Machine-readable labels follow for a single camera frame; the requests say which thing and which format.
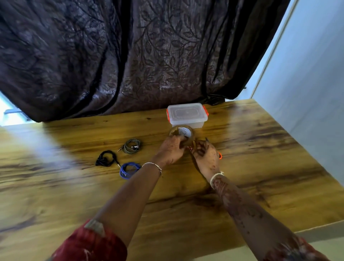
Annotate person's left hand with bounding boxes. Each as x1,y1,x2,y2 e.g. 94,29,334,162
154,135,188,168

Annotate person's right hand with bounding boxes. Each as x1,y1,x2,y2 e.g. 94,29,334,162
190,138,221,179

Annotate clear packing tape roll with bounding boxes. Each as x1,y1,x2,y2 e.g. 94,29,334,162
168,125,196,148

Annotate person's right forearm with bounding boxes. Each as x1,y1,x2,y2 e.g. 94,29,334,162
212,174,299,254

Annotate person's left forearm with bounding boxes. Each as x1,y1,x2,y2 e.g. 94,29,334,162
95,163,162,246

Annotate clear plastic box orange clips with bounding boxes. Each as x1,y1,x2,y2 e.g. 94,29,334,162
166,103,209,129

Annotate white thread wristband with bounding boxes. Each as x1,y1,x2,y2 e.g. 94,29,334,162
210,172,224,189

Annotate dark leaf-patterned curtain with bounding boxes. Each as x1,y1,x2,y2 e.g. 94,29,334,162
0,0,291,123

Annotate red patterned left sleeve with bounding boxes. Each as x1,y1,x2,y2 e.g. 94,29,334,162
51,219,128,261

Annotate red patterned sleeve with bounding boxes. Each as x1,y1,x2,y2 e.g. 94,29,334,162
265,235,329,261
51,219,128,261

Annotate red patterned right sleeve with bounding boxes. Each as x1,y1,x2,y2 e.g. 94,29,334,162
265,235,329,261

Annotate silver bracelet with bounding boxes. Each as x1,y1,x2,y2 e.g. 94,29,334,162
142,162,162,176

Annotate coiled grey cable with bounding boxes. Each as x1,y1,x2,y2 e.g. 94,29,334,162
117,138,143,155

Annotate coiled blue cable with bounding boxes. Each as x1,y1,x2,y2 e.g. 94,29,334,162
120,162,141,180

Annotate coiled black cable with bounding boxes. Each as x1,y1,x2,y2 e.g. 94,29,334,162
95,150,120,167

